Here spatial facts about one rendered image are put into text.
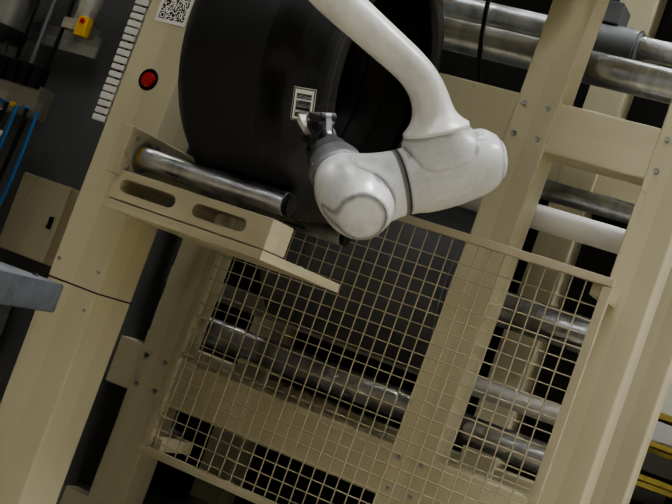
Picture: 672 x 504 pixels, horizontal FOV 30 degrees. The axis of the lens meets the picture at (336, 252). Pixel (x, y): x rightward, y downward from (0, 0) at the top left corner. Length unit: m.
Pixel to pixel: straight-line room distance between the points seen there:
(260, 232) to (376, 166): 0.47
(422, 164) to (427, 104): 0.09
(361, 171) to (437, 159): 0.11
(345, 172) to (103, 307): 0.87
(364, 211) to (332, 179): 0.08
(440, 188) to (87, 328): 0.94
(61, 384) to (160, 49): 0.70
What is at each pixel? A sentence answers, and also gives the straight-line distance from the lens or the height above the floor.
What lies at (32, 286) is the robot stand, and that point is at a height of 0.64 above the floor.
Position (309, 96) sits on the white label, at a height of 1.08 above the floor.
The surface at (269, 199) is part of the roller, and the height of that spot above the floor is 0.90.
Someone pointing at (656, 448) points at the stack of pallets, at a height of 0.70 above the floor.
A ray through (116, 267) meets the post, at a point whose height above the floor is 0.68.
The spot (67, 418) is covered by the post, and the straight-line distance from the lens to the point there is 2.60.
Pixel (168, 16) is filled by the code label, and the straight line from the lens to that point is 2.61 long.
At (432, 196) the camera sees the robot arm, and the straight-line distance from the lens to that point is 1.86.
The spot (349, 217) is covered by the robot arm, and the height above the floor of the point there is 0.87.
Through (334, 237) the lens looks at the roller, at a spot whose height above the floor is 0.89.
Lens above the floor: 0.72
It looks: 3 degrees up
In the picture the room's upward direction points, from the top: 20 degrees clockwise
